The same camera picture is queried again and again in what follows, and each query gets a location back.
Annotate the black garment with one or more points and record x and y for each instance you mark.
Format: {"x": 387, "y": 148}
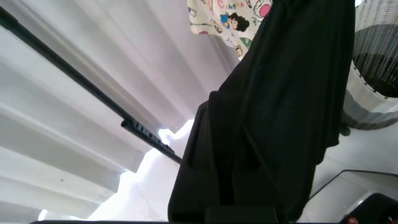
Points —
{"x": 286, "y": 93}

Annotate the black clothes rack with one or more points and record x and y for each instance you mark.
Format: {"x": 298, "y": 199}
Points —
{"x": 77, "y": 77}

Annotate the white laundry basket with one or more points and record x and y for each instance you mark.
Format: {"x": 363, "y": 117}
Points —
{"x": 373, "y": 62}

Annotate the cream printed garment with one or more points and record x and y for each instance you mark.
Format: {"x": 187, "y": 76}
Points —
{"x": 227, "y": 21}

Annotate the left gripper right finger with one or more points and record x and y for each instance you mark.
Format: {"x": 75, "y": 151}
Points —
{"x": 252, "y": 193}

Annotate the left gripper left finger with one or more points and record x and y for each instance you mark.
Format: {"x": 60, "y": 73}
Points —
{"x": 196, "y": 186}

